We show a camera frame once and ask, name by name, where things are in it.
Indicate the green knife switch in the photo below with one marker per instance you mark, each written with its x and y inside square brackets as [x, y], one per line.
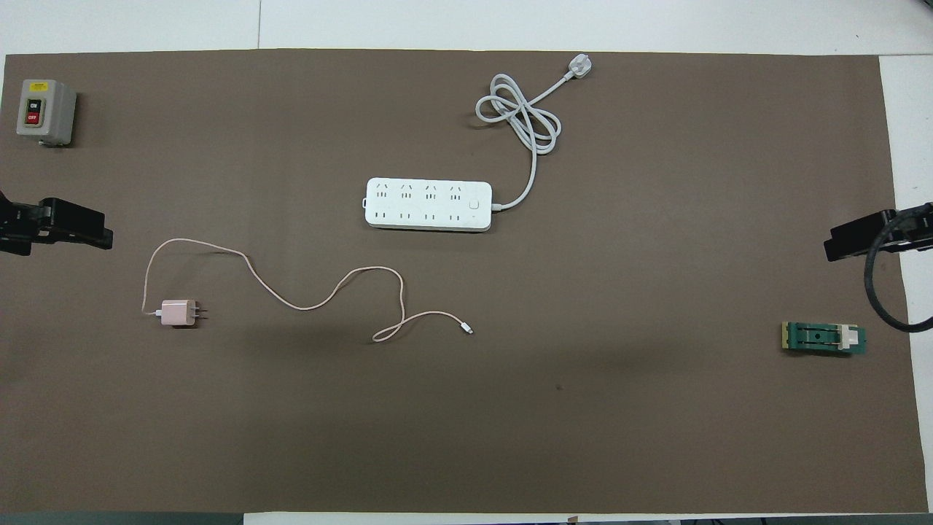
[816, 337]

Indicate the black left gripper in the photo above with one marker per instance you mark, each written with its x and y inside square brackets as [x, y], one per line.
[22, 222]

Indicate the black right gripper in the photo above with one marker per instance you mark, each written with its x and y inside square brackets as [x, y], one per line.
[917, 227]

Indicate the grey on-off switch box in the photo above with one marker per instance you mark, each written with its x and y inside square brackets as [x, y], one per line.
[55, 109]

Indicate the pink charger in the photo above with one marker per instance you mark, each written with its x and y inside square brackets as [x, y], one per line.
[177, 313]

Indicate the brown table mat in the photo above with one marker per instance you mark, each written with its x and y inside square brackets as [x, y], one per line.
[510, 401]

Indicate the white power strip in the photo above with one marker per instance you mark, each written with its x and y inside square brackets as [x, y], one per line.
[430, 205]

